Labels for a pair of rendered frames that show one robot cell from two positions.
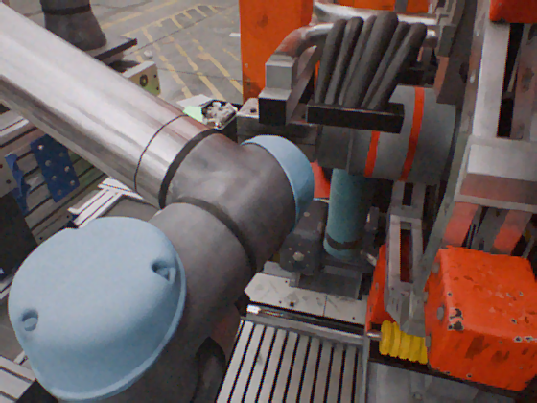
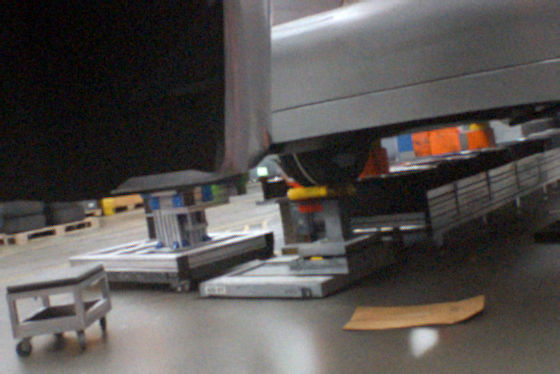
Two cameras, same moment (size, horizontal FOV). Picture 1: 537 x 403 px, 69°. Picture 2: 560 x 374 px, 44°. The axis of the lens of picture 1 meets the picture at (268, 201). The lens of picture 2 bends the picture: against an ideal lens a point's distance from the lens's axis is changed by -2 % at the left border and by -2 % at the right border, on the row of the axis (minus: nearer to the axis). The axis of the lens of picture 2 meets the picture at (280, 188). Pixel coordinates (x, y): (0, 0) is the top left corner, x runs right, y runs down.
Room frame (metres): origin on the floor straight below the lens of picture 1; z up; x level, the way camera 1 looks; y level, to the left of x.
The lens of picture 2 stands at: (-3.18, -1.60, 0.76)
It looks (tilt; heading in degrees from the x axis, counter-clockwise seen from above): 3 degrees down; 22
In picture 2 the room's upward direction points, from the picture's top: 9 degrees counter-clockwise
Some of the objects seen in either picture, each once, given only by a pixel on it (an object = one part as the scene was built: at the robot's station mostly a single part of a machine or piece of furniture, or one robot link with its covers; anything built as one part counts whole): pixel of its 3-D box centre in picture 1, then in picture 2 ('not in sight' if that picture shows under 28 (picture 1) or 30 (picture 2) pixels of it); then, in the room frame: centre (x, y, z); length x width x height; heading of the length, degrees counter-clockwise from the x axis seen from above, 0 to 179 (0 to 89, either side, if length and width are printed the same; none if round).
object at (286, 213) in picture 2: not in sight; (292, 230); (1.25, 0.16, 0.21); 0.10 x 0.10 x 0.42; 75
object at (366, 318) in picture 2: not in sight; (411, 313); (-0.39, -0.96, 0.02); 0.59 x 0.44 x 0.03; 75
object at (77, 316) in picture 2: not in sight; (61, 308); (-0.53, 0.70, 0.17); 0.43 x 0.36 x 0.34; 18
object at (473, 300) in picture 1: (477, 313); not in sight; (0.21, -0.18, 0.85); 0.09 x 0.08 x 0.07; 165
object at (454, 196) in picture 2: not in sight; (496, 183); (2.10, -1.15, 0.28); 2.47 x 0.06 x 0.22; 165
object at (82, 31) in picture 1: (71, 24); not in sight; (1.09, 0.52, 0.87); 0.15 x 0.15 x 0.10
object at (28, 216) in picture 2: not in sight; (41, 201); (5.43, 5.89, 0.55); 1.40 x 0.80 x 1.09; 160
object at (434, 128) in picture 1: (390, 133); not in sight; (0.53, -0.19, 0.85); 0.21 x 0.14 x 0.14; 75
